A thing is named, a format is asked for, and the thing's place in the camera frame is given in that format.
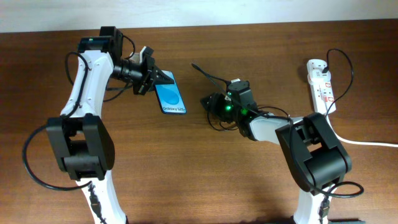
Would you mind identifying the white USB charger plug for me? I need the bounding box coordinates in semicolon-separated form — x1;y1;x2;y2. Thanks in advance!
307;69;331;85

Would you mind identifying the black USB charging cable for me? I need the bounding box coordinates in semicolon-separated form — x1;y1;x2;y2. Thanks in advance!
205;49;354;132

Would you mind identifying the white power strip cord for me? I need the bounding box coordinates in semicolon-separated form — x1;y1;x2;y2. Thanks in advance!
323;114;398;148

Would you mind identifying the white power strip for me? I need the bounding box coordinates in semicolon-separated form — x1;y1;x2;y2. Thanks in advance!
307;59;336;114

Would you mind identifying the blue Galaxy smartphone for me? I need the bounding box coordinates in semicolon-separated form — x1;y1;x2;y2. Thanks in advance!
155;70;187;114

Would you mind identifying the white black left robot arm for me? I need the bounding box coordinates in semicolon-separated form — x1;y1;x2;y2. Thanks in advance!
46;26;174;223

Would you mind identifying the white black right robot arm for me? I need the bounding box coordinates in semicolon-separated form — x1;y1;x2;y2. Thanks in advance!
200;80;352;223

